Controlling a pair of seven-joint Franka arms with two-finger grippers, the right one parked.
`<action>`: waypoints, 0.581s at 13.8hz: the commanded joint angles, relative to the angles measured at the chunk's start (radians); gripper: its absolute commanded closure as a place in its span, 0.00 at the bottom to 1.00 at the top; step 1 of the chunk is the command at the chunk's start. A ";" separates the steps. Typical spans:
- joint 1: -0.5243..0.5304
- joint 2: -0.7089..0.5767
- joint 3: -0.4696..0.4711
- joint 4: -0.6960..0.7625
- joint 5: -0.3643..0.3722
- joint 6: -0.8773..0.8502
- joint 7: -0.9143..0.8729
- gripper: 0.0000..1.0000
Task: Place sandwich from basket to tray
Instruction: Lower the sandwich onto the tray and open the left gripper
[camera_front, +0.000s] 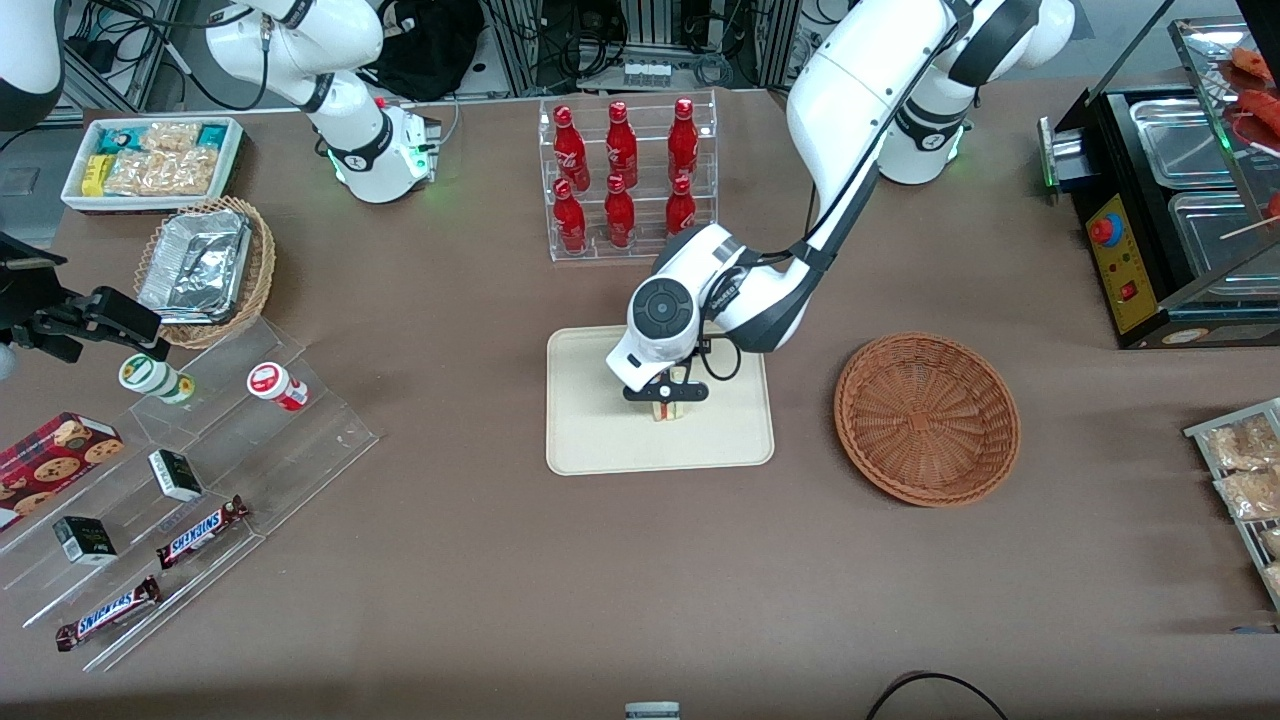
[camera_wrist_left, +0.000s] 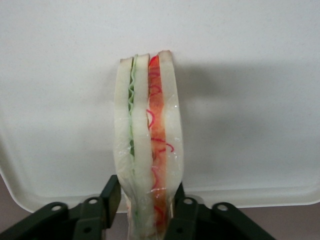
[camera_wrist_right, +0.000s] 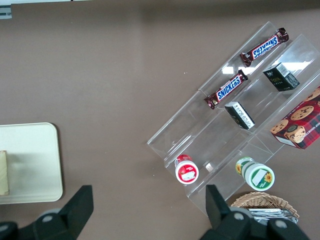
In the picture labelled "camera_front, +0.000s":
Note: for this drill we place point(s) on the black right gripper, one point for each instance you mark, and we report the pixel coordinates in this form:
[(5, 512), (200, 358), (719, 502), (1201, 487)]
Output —
[(28, 303)]

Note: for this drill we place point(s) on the triangular sandwich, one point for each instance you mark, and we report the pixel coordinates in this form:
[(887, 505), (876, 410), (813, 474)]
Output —
[(670, 410)]

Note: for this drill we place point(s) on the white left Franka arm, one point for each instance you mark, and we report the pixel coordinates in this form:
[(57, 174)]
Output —
[(860, 80)]

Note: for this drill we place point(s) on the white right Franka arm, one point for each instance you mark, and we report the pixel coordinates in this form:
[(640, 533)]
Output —
[(375, 170)]

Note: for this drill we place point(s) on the beige rectangular tray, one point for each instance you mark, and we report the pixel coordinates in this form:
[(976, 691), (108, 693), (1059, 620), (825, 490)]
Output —
[(600, 440)]

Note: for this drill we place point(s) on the light wicker basket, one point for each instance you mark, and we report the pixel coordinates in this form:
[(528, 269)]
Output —
[(262, 270)]

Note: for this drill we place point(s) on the brown wicker basket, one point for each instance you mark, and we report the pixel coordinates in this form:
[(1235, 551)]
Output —
[(925, 420)]

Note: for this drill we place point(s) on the tray of packaged snacks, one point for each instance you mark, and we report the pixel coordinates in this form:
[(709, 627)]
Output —
[(1192, 432)]

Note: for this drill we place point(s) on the green lid white bottle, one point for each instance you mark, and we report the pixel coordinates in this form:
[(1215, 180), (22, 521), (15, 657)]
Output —
[(150, 375)]

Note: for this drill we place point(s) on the aluminium foil container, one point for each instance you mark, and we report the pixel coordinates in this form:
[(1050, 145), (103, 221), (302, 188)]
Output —
[(195, 265)]

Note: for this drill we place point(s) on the white snack bin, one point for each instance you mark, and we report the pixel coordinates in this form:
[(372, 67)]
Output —
[(150, 202)]

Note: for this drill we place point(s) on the clear bag of snacks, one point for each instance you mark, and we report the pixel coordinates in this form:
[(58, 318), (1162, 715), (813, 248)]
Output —
[(130, 175), (190, 170), (170, 135)]

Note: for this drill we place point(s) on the clear acrylic bottle rack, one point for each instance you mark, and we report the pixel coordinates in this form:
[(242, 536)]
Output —
[(645, 252)]

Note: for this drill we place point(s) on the yellow snack packet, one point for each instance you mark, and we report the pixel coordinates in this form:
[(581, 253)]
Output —
[(93, 175)]

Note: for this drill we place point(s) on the red tartan cookie box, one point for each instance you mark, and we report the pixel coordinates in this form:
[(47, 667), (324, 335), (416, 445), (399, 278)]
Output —
[(50, 460)]

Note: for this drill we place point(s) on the red lid white bottle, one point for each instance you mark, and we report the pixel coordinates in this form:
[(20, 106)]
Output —
[(275, 385)]

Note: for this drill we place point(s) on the small black box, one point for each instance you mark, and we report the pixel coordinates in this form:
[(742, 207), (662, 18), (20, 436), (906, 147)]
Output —
[(85, 540), (177, 476)]

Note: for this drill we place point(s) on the red cola bottle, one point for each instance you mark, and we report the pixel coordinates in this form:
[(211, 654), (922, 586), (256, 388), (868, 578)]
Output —
[(570, 220), (680, 205), (619, 215), (683, 140), (570, 150), (621, 145)]

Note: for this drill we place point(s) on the small teal snack packet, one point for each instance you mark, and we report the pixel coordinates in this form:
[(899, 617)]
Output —
[(212, 135)]

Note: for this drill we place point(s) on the clear acrylic stepped shelf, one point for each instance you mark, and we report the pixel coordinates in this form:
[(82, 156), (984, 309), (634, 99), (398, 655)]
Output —
[(320, 430)]

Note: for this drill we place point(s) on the Snickers bar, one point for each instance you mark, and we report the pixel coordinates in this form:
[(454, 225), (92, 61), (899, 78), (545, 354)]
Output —
[(200, 533), (105, 615)]

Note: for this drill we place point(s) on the grey box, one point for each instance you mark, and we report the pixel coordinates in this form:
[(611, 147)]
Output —
[(652, 712)]

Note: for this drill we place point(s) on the grey terminal block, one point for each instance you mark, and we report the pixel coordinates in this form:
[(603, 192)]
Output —
[(647, 73)]

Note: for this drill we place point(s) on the black bag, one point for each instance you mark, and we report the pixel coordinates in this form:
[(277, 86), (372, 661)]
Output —
[(430, 50)]

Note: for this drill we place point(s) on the black hot dog roller machine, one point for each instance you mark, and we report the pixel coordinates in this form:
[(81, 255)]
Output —
[(1130, 270)]

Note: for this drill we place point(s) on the steel pan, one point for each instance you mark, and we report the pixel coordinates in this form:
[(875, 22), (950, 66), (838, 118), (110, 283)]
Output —
[(1210, 250), (1180, 140)]

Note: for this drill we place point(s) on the clear bag of crackers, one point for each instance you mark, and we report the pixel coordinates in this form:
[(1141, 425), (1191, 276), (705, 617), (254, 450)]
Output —
[(1274, 580), (1272, 542), (1245, 445), (1255, 495)]

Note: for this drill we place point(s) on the wooden skewer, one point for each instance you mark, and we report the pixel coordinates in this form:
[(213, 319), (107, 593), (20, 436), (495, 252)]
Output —
[(1250, 228)]

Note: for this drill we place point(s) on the red sausage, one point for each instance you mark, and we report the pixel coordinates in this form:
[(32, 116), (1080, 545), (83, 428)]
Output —
[(1255, 62), (1262, 108)]

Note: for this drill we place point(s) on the aluminium frame post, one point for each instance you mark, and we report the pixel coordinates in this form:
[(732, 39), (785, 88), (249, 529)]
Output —
[(515, 40), (770, 40)]

